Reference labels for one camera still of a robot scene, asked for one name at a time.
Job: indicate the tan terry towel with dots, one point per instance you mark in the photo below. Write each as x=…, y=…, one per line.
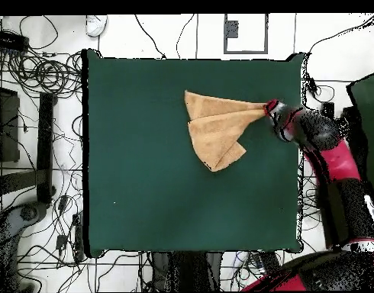
x=217, y=131

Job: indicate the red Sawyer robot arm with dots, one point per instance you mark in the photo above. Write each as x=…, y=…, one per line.
x=339, y=158

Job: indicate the black power adapter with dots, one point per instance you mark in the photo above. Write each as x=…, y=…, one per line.
x=312, y=85

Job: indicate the black metal stand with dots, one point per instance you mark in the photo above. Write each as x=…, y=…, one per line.
x=45, y=137
x=327, y=108

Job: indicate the green fabric sheet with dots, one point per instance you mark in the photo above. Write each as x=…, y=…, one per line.
x=370, y=106

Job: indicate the dark green table cloth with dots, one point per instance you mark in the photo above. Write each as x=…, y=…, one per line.
x=144, y=152

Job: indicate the black power strip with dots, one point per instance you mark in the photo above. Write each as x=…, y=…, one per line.
x=268, y=259

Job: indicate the person's white shoe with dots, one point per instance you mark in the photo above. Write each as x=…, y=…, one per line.
x=97, y=26

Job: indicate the grey swivel chair base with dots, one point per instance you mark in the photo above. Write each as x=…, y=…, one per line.
x=28, y=213

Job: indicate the grey square floor frame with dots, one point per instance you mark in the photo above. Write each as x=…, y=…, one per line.
x=231, y=29

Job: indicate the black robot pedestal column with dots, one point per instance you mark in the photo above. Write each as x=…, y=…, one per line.
x=187, y=271

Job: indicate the black network switch box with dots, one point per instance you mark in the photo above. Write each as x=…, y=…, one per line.
x=10, y=41

